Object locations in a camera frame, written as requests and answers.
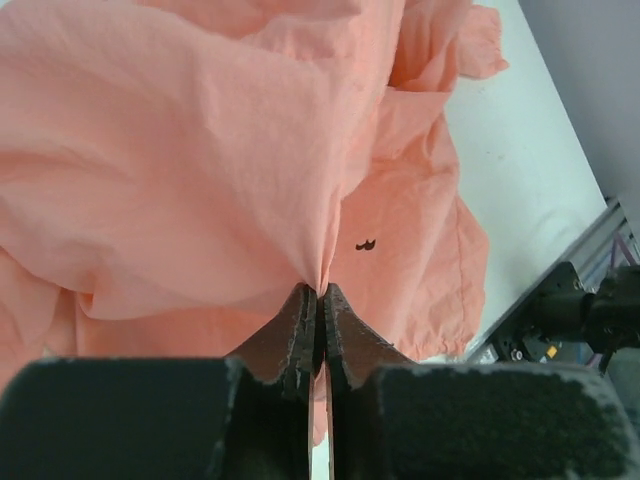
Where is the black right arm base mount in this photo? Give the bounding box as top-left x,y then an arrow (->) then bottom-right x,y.
488,261 -> 639,372

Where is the pink zip-up hooded jacket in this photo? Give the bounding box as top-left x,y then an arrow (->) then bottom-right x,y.
1,1 -> 507,375

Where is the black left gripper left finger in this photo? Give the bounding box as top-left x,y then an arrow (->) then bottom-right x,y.
1,284 -> 318,479

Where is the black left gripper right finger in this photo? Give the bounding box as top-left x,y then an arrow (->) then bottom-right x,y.
322,285 -> 635,479

